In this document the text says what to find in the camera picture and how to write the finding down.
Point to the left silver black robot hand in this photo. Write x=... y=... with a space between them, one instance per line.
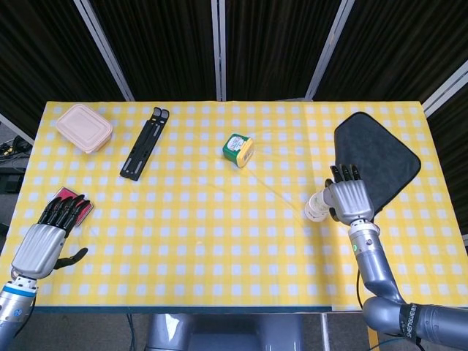
x=38 y=248

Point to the black equipment box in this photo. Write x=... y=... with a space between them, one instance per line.
x=11 y=181

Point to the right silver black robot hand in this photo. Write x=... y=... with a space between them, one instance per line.
x=352 y=199

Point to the grey robot torso base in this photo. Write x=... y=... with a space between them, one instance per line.
x=223 y=332

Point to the white partition frame post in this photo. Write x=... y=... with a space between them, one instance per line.
x=16 y=128
x=329 y=51
x=444 y=89
x=218 y=51
x=106 y=51

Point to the dark grey cloth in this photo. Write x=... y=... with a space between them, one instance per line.
x=384 y=153

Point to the green yellow plastic container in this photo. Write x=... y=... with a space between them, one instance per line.
x=237 y=148

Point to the paper cup fern dark flower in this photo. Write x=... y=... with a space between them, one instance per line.
x=320 y=200

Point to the yellow white checked tablecloth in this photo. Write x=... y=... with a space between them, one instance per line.
x=219 y=256

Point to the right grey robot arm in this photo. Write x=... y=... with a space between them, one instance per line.
x=376 y=270

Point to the pink lidded lunch box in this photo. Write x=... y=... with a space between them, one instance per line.
x=84 y=128

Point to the black folding stand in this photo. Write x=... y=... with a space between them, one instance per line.
x=144 y=144

